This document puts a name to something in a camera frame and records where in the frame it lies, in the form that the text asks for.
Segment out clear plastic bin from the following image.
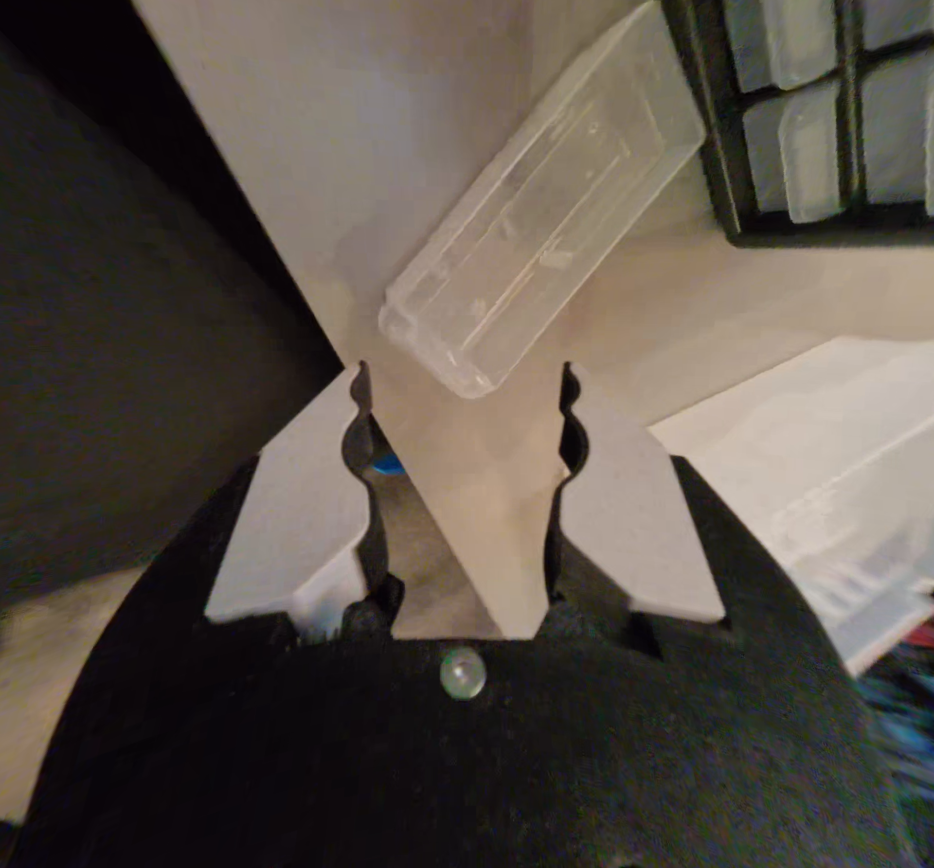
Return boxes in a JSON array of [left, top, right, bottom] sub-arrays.
[[648, 336, 934, 678]]

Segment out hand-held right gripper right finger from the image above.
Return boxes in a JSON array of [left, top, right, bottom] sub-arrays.
[[544, 362, 731, 624]]

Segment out black drawer cabinet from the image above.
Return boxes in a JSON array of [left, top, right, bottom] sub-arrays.
[[648, 0, 934, 250]]

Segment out clear plastic drawer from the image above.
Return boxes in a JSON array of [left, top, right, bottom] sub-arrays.
[[378, 0, 707, 401]]

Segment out rows of small clear drawers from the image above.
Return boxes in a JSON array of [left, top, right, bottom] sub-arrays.
[[718, 0, 934, 225]]

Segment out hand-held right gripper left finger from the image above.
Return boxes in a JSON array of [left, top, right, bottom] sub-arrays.
[[204, 361, 406, 632]]

